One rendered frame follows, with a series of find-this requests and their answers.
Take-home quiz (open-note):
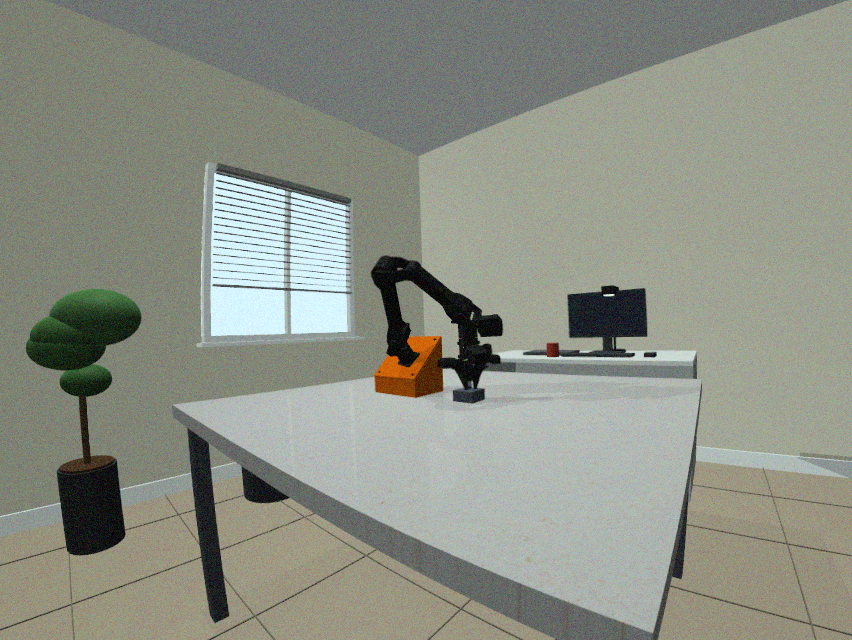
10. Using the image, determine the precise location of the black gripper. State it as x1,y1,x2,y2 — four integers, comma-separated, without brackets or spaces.
437,337,501,390

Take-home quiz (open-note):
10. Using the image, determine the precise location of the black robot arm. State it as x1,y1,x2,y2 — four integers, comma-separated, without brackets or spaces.
370,256,503,368

